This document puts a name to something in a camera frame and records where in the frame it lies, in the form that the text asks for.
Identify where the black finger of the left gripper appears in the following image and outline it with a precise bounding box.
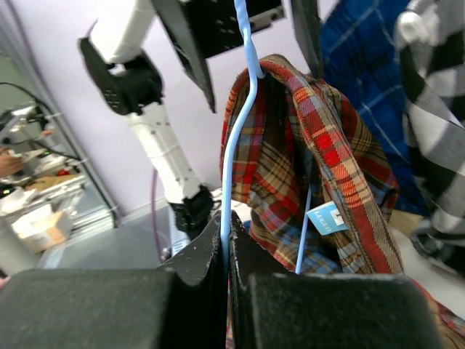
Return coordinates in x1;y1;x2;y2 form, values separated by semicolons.
152;0;217;113

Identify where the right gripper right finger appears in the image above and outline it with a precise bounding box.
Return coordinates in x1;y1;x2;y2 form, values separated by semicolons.
230;214;442;348

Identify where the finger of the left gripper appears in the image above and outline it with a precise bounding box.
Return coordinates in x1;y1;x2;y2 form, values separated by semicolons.
291;0;323;79

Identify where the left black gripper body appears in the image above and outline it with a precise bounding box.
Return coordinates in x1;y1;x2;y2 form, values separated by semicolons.
181;0;285;58

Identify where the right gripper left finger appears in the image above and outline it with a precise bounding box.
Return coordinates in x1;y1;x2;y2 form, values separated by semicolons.
1;214;227;348

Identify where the light blue hanger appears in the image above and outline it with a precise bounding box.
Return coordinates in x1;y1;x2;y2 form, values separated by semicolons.
219;0;314;276

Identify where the red brown plaid shirt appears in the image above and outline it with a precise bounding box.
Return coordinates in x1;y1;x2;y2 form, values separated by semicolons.
219;54;465;349

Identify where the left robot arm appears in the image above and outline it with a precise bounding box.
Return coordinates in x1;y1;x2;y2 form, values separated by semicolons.
79;0;284;239

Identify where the blue plaid shirt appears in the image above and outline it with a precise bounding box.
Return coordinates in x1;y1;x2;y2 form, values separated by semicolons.
320;0;427;216

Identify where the black white checked shirt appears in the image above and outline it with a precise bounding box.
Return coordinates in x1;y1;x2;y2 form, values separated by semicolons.
395;1;464;276

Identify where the cardboard box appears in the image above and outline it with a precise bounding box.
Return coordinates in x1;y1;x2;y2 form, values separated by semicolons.
12;212;73;253

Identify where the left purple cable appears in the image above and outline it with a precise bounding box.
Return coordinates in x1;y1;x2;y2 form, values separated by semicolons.
149;167;164;264

